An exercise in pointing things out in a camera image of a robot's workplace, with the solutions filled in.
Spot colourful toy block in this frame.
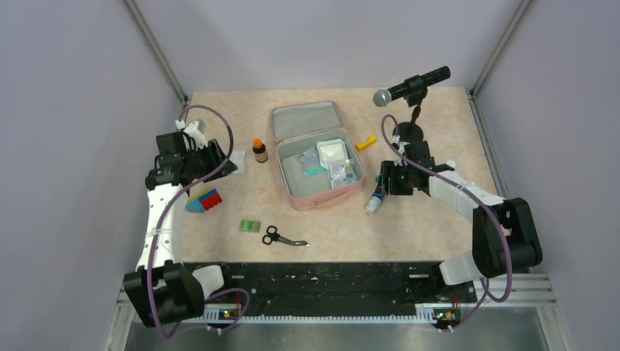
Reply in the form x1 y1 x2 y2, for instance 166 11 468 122
185 189 223 214

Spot white blue dropper bottle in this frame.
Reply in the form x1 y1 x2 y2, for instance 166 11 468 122
365 194 384 215

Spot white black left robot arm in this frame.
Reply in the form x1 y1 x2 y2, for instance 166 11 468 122
123 132 237 328

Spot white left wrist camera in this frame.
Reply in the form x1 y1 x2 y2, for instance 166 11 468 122
175 119 208 148

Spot brown bottle orange cap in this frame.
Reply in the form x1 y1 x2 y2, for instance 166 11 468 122
252 138 268 163

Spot pink open medicine case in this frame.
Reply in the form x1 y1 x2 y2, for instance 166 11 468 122
270 101 365 211

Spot black handled scissors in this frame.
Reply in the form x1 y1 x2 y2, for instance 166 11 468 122
262 225 311 247

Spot white gauze packet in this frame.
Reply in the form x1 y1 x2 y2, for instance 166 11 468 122
317 139 349 168

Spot green small packet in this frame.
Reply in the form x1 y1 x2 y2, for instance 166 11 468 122
239 219 261 233

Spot clear bag teal strip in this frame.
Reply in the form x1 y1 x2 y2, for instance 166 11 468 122
296 148 325 178

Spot yellow plastic piece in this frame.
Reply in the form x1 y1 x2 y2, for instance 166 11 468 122
355 135 377 152

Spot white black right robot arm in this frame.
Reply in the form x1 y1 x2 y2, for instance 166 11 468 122
380 141 543 301

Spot black microphone on stand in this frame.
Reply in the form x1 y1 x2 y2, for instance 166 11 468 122
373 66 451 143

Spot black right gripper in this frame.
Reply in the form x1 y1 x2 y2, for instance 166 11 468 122
376 160 417 196

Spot white sachet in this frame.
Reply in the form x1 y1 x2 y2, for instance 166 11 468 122
230 151 246 174

